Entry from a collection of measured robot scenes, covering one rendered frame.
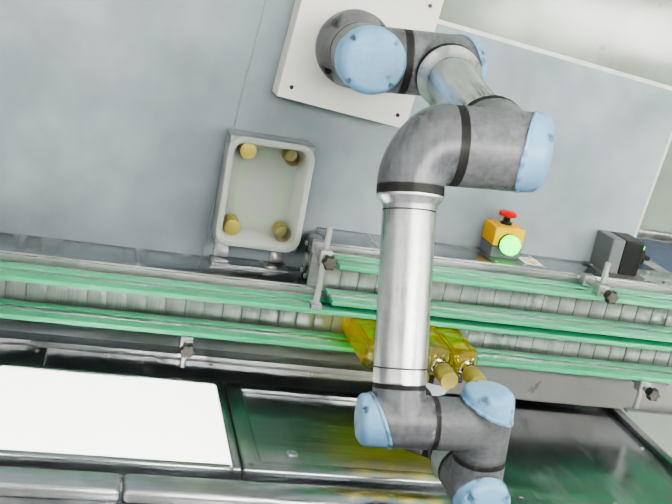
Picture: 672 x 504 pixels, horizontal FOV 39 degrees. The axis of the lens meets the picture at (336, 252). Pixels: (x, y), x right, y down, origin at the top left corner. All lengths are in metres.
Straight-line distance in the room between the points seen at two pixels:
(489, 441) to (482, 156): 0.39
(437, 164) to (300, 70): 0.65
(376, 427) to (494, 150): 0.41
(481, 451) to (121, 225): 0.97
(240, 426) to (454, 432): 0.52
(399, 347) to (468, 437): 0.16
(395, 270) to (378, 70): 0.50
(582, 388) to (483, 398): 0.93
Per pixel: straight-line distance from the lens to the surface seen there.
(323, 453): 1.71
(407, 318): 1.31
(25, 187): 2.02
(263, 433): 1.74
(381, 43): 1.70
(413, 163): 1.32
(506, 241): 2.09
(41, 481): 1.53
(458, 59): 1.69
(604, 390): 2.29
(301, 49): 1.92
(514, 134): 1.36
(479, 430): 1.35
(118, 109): 1.98
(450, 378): 1.80
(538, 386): 2.21
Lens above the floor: 2.70
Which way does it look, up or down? 69 degrees down
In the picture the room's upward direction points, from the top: 146 degrees clockwise
